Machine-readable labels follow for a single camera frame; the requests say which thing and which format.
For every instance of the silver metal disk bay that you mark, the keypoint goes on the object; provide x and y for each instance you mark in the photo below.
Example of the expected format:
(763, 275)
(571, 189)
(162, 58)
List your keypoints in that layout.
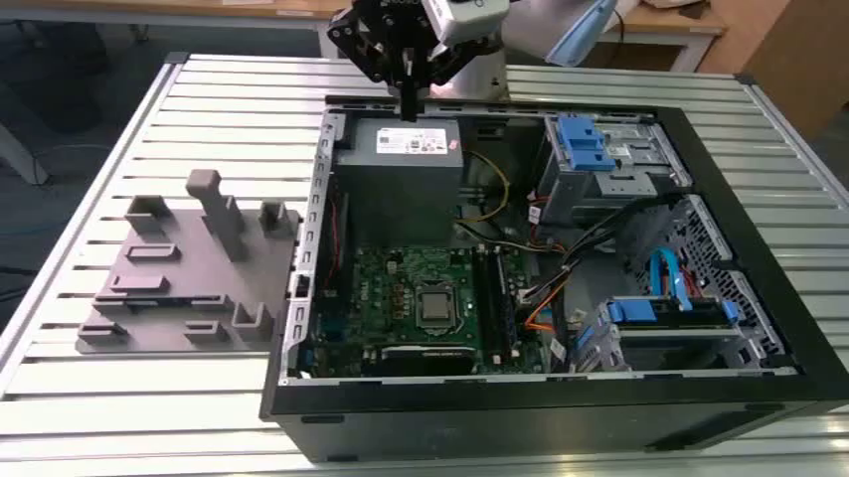
(671, 338)

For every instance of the grey power supply unit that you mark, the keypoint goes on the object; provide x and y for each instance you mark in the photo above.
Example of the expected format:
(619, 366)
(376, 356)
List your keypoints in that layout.
(398, 199)

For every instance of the RAM stick with blue label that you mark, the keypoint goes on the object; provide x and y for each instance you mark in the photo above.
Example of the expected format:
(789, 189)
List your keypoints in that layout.
(173, 300)

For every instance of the wooden desk with white frame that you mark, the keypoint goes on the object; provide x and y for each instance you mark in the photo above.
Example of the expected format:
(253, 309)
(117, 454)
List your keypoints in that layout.
(664, 22)

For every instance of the black open PC case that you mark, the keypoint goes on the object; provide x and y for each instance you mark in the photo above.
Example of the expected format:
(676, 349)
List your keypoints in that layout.
(465, 432)

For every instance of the grey parts rack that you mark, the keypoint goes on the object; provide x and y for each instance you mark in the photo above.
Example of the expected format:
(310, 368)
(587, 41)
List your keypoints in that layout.
(186, 248)

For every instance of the black graphics card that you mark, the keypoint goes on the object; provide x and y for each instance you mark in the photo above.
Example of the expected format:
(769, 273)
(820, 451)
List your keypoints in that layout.
(425, 360)

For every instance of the wooden cabinet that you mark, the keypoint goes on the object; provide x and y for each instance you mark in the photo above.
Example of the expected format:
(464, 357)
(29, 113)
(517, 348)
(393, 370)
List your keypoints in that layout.
(796, 59)

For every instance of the blue disk carrier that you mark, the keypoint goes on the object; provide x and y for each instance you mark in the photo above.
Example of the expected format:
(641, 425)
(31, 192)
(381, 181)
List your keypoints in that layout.
(584, 134)

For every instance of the dark office chair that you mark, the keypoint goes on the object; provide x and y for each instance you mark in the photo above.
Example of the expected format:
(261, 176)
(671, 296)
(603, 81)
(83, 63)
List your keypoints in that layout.
(66, 74)

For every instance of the hard disk in blue carrier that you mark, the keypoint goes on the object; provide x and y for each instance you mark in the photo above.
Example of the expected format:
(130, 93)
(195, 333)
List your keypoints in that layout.
(633, 313)

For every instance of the silver metal drive cage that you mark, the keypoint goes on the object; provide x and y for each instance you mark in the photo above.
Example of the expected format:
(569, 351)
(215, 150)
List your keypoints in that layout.
(624, 184)

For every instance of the silver CPU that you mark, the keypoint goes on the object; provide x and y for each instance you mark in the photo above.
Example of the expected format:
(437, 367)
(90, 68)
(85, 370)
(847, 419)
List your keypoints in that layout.
(438, 304)

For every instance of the black RAM slot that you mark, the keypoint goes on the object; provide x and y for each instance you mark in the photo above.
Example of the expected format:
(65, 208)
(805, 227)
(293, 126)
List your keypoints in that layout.
(482, 298)
(496, 298)

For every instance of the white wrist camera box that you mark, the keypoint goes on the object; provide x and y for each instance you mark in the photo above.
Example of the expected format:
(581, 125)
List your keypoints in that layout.
(465, 20)

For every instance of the white table leg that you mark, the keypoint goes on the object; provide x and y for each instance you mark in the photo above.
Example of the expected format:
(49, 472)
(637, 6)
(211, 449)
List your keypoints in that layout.
(21, 149)

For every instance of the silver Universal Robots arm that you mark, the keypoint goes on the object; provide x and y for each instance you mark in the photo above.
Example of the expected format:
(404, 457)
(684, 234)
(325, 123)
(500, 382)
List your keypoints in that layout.
(478, 74)

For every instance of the green motherboard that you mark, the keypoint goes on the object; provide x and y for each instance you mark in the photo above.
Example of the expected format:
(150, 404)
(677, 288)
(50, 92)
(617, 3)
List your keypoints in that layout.
(378, 298)

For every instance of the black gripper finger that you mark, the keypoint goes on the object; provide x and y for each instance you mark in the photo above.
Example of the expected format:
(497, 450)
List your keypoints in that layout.
(358, 49)
(458, 57)

